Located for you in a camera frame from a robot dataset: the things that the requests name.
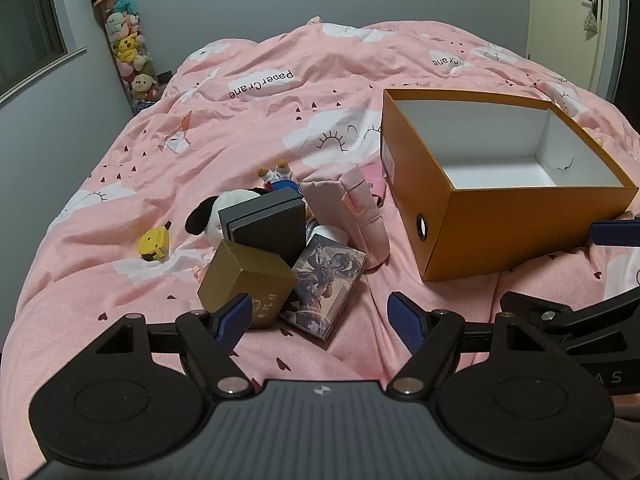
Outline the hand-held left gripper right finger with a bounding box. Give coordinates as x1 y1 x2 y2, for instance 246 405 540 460
386 291 548 400

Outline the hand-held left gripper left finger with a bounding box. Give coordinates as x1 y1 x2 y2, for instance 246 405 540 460
95 293 254 398

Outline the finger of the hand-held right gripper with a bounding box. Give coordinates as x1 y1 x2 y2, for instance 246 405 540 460
500 290 640 341
589 219 640 249

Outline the gold box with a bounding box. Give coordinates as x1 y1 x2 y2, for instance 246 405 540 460
197 240 299 331

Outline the printed card box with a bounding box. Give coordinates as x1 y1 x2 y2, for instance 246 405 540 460
277 234 368 343

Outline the black box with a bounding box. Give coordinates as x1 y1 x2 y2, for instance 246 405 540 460
218 187 307 268

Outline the black and white plush toy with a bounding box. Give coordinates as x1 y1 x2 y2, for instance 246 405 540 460
184 187 273 252

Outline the pale pink fabric pouch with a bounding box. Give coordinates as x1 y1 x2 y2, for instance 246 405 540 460
300 164 391 267

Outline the orange cardboard box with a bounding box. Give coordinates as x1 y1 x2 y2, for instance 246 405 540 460
381 87 640 282

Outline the white round container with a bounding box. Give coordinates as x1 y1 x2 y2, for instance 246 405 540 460
306 217 351 252

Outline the bright pink case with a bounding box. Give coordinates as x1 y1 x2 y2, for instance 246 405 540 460
362 165 388 206

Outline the blue and white figurine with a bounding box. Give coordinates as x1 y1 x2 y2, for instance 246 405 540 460
256 159 299 193

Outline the yellow tape measure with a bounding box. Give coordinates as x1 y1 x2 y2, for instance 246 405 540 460
138 220 173 262

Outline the pink printed blanket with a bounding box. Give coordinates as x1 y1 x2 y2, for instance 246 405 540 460
0 17 640 461

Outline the door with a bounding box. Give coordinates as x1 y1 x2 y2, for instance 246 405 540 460
527 0 623 98

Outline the clear tube of plush toys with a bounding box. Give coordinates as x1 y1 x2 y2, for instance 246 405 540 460
91 0 163 113

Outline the window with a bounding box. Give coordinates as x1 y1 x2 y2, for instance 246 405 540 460
0 0 87 103

